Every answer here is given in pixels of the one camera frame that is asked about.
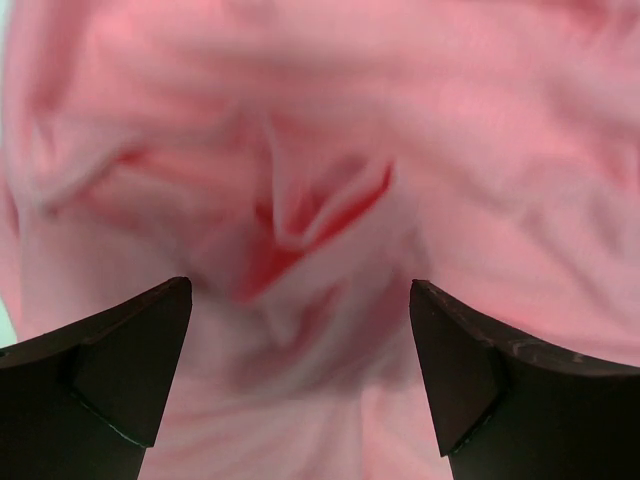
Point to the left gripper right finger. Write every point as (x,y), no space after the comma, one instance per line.
(506,405)

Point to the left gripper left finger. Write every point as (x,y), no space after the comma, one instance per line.
(86,401)

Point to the pink t shirt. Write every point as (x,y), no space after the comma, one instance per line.
(302,162)

